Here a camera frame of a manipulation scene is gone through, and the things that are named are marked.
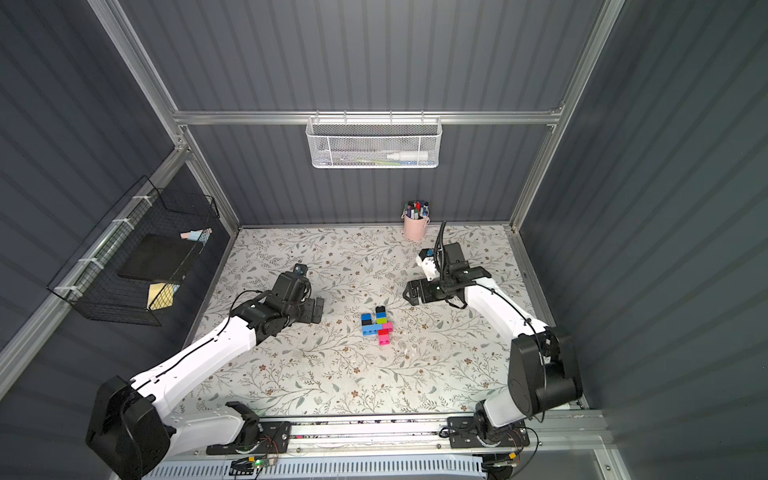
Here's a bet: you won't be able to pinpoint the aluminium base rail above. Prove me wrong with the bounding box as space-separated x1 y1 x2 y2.
158 410 614 460

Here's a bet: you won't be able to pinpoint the black wire side basket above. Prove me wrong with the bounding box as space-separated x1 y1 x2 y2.
48 183 219 327

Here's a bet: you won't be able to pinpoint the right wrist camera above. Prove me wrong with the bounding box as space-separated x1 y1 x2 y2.
417 221 469 281

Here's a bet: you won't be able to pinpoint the black notebook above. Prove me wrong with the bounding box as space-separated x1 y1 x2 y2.
118 234 204 283

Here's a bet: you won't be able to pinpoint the white wire wall basket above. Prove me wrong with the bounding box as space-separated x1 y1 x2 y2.
305 117 443 169

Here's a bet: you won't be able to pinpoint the pastel sticky notes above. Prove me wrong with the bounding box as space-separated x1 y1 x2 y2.
180 228 212 243

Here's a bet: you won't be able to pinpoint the pink lego brick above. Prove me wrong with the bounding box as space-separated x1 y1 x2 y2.
378 322 393 345

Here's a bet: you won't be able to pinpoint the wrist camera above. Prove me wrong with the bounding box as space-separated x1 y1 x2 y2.
271 263 312 307
417 221 469 281

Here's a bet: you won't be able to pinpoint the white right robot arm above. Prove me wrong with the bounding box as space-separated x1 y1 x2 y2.
403 277 583 444

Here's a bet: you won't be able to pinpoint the markers in bucket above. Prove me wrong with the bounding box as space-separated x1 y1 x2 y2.
402 201 430 220

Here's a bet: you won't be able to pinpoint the light blue long lego brick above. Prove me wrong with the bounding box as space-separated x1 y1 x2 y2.
362 324 383 336

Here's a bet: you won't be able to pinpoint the pink metal pen bucket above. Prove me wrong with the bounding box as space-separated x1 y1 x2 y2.
403 216 430 242

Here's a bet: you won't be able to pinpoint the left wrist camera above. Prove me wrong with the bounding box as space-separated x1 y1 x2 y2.
271 263 312 307

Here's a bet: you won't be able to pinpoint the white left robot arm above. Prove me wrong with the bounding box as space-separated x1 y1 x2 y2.
85 298 293 479

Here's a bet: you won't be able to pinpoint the white bottle in basket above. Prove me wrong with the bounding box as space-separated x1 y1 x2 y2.
387 151 429 164

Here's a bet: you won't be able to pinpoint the yellow sticky note pad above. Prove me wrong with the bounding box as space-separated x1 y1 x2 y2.
147 283 180 311

